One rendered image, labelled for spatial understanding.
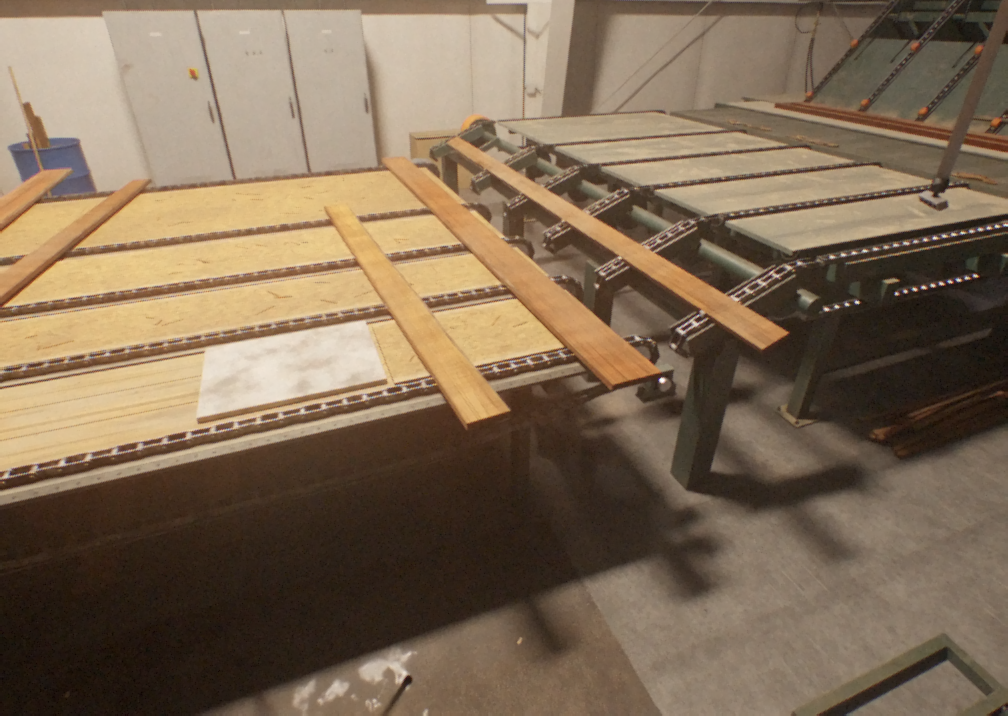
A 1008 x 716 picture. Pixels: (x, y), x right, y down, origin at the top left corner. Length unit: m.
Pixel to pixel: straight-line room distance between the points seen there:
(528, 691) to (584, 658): 0.23
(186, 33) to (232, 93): 0.65
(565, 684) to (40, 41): 7.45
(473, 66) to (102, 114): 4.32
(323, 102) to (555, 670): 6.18
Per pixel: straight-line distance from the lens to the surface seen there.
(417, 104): 7.88
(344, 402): 1.90
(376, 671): 2.24
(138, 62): 7.10
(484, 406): 1.76
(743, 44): 10.34
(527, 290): 2.49
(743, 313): 2.33
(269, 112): 7.06
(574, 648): 2.25
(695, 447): 2.68
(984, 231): 3.57
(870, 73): 7.79
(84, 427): 2.22
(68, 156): 7.03
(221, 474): 3.07
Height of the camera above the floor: 1.94
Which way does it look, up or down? 30 degrees down
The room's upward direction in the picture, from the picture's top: straight up
